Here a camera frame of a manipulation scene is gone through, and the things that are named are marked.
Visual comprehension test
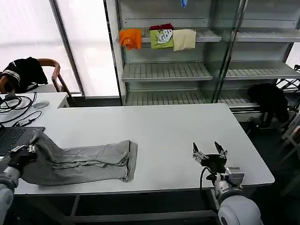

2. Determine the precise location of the grey printed T-shirt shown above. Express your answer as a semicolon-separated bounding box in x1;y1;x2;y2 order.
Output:
20;129;139;187

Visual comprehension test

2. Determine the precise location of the black cable with adapter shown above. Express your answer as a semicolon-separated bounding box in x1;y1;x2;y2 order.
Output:
0;110;43;127

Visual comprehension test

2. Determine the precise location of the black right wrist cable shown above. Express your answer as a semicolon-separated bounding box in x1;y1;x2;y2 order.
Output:
199;165;215;192

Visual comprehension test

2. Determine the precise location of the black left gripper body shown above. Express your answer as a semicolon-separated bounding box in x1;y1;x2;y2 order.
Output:
8;149;36;170

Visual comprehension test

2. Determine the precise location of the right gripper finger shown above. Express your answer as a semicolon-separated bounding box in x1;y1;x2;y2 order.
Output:
192;142;207;165
214;141;228;160

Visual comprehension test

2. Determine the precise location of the dark grey laptop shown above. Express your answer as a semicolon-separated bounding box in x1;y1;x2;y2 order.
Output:
0;126;46;157

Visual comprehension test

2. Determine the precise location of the empty grey metal shelf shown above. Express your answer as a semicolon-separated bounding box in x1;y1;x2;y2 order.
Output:
210;0;300;115

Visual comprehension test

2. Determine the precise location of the light wooden chair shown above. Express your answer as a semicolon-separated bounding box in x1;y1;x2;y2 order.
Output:
280;119;300;165

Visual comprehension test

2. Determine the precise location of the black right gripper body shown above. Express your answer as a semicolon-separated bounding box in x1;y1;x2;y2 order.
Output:
201;154;229;174

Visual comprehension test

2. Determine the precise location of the grey metal shelf with clothes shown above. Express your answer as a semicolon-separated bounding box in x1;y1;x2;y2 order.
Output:
103;0;222;106

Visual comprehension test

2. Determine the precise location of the black folding rack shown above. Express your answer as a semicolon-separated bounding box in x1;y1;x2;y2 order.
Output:
276;78;300;94

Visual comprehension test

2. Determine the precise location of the black jacket with white stripes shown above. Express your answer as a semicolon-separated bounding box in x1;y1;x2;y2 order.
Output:
2;57;49;94

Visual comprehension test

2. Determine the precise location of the coiled black cable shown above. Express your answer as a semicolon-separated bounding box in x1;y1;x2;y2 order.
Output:
0;91;38;114

